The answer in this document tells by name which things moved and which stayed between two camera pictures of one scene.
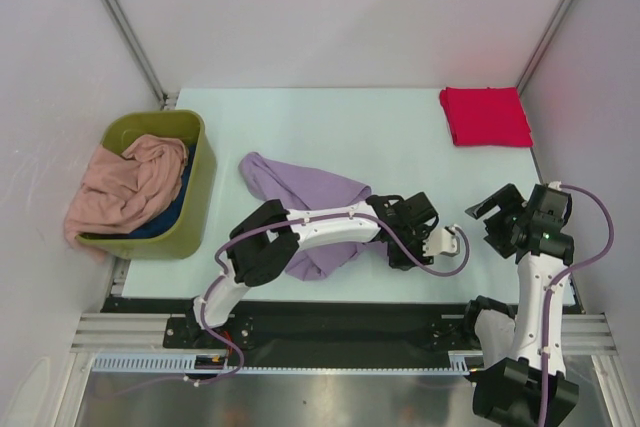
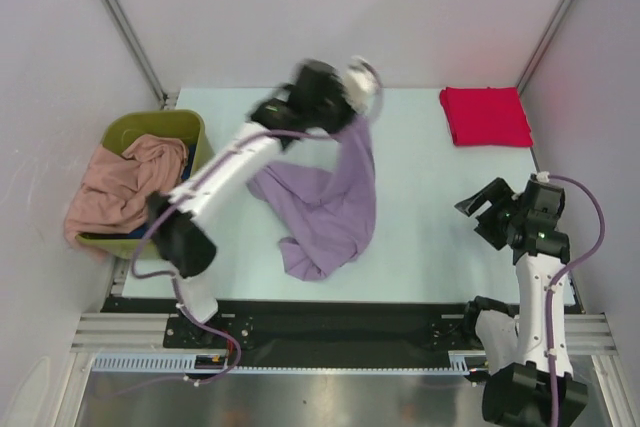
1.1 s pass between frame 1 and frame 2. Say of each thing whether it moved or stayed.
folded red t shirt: stayed
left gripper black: moved
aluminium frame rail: stayed
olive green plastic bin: stayed
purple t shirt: moved
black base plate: stayed
